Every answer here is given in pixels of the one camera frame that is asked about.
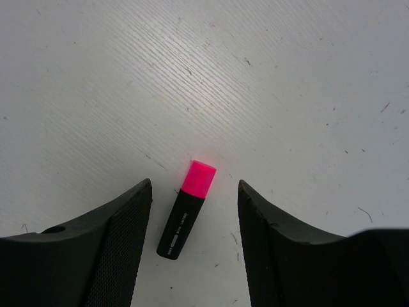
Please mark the pink capped black highlighter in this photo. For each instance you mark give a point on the pink capped black highlighter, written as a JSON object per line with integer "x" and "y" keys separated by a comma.
{"x": 185, "y": 210}

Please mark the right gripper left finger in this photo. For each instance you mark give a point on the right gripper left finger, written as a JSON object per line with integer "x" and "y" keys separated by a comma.
{"x": 91, "y": 260}

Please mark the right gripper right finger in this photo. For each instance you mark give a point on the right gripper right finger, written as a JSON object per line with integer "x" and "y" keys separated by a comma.
{"x": 291, "y": 263}

